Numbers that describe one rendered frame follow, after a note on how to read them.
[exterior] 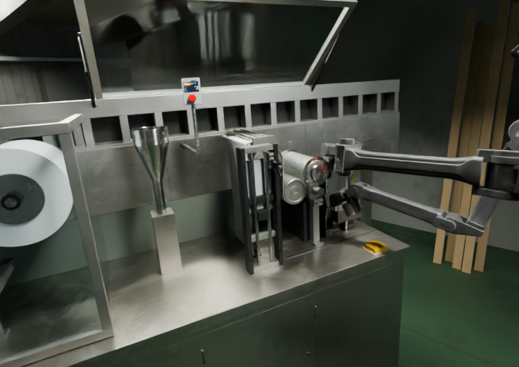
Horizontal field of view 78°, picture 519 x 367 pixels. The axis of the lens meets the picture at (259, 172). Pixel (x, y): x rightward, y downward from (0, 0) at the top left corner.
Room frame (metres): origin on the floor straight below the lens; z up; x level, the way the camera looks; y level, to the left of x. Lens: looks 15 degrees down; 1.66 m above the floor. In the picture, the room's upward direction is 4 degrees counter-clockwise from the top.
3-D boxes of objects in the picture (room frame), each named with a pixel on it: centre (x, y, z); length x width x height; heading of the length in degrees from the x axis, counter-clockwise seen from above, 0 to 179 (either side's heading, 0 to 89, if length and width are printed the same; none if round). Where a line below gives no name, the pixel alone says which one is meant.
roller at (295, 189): (1.55, -0.11, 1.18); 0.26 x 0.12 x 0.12; 24
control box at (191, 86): (1.29, 0.24, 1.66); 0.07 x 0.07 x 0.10; 12
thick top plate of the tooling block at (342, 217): (1.71, -0.37, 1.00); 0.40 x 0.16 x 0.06; 24
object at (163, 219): (1.29, 0.43, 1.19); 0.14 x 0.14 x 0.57
